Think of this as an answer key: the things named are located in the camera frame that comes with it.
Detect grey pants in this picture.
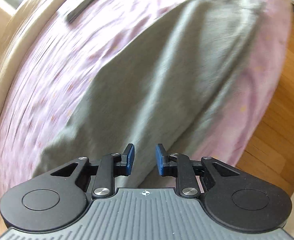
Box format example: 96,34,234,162
33,0,264,187

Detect pink patterned bed sheet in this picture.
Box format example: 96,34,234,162
0,0,291,197

